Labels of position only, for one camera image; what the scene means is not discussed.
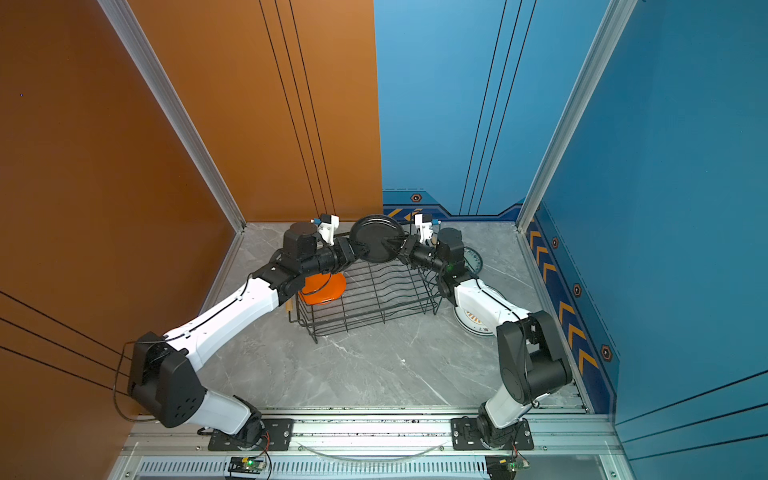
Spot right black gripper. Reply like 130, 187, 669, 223
383, 236, 449, 278

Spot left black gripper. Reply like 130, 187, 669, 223
300, 237, 369, 281

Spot teal patterned plate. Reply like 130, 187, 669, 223
464, 247, 484, 275

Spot orange plate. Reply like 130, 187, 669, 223
299, 273, 347, 305

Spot white plate red dotted pattern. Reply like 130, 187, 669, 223
454, 282, 520, 337

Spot black plate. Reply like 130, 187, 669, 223
349, 214, 406, 264

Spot black wire dish rack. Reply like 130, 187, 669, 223
289, 229, 441, 341

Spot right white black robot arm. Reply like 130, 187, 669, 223
382, 228, 573, 449

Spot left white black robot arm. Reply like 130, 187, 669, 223
126, 223, 368, 447

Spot right circuit board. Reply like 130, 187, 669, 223
485, 456, 530, 480

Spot left green circuit board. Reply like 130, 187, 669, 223
227, 456, 269, 479

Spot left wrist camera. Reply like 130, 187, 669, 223
312, 214, 340, 246

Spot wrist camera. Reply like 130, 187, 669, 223
312, 214, 340, 246
413, 213, 440, 246

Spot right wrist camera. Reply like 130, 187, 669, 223
413, 213, 440, 246

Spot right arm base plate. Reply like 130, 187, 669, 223
450, 416, 535, 451

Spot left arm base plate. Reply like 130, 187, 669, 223
208, 418, 294, 452

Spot aluminium mounting rail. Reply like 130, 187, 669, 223
109, 407, 633, 479

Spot right aluminium corner post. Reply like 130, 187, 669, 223
515, 0, 638, 233

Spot aluminium corner post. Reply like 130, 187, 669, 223
515, 0, 638, 233
98, 0, 246, 233

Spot left aluminium corner post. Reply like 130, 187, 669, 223
98, 0, 246, 233

